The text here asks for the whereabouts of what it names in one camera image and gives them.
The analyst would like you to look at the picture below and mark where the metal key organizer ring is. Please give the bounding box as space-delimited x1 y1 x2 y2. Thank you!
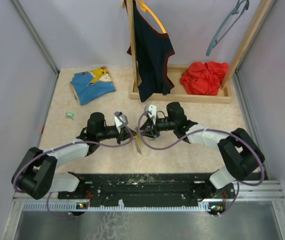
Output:
133 129 144 155

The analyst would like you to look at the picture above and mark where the red crumpled cloth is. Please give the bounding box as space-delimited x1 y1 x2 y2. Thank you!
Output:
179 61 229 96

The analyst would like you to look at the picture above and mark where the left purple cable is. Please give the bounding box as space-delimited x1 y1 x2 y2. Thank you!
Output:
11 111 135 220

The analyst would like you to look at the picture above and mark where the blue pikachu shirt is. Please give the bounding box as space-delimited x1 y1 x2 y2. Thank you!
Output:
70 66 116 106

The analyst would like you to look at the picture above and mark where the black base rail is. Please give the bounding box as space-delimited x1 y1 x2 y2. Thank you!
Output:
58 173 235 208

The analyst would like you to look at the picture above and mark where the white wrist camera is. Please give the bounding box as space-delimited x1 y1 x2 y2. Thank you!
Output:
144 104 157 125
114 111 128 133

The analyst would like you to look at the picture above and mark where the wooden clothes rack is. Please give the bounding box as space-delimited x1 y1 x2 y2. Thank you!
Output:
128 0 275 104

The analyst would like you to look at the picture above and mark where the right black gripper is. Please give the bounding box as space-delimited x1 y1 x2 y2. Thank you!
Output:
139 114 177 139

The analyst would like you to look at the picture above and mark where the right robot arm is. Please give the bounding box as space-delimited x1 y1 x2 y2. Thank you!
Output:
137 102 265 199

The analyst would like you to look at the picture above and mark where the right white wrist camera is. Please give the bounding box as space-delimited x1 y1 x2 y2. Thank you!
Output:
144 104 157 125

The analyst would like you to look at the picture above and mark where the green key tag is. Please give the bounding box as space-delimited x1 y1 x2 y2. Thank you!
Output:
65 112 75 119

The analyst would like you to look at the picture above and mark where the teal clothes hanger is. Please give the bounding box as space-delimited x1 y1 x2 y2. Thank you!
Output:
205 0 250 57

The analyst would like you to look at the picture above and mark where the orange clothes hanger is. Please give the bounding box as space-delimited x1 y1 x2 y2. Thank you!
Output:
135 0 167 34

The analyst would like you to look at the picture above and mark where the dark navy tank top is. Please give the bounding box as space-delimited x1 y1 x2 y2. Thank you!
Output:
133 3 175 103

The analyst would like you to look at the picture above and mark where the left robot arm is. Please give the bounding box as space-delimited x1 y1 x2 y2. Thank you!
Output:
11 112 136 200

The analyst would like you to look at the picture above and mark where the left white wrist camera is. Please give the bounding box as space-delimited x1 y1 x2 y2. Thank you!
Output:
114 111 128 133

